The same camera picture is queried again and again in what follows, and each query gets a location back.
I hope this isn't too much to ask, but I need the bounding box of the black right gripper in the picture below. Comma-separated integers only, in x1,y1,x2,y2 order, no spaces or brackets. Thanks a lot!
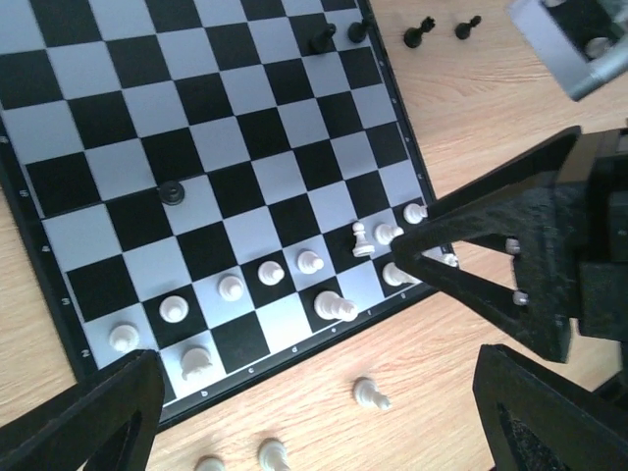
392,127,627,363

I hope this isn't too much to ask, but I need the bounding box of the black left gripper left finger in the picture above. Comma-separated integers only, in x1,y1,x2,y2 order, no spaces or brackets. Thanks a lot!
1,349,165,470

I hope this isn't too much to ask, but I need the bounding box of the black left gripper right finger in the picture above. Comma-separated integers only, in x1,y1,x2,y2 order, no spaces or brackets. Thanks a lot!
473,344,627,470

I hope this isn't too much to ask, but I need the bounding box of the white piece lowest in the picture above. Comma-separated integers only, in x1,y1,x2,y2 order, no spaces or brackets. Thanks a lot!
109,324,140,353
402,203,428,225

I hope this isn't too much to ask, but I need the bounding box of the white piece bottom row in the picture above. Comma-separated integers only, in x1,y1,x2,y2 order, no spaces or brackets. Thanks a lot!
314,290,359,322
194,456,226,471
258,439,291,471
352,378,392,410
181,346,213,382

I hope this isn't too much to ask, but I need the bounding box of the white pawn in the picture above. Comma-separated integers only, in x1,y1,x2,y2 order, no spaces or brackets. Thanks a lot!
374,224,404,245
258,260,286,286
218,275,244,302
352,221,375,257
159,295,189,323

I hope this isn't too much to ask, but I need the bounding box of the black pawn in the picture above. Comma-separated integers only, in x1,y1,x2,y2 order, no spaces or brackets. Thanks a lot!
454,15,482,40
347,19,371,43
158,181,185,206

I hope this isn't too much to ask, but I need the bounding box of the black rook right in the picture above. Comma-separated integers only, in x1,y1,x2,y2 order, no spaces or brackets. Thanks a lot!
403,17,436,48

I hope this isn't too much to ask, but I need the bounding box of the black and silver chessboard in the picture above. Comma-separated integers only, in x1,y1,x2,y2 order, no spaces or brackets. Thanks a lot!
1,1,433,428

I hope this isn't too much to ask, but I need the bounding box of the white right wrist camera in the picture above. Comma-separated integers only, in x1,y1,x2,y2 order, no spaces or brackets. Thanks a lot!
507,0,627,101

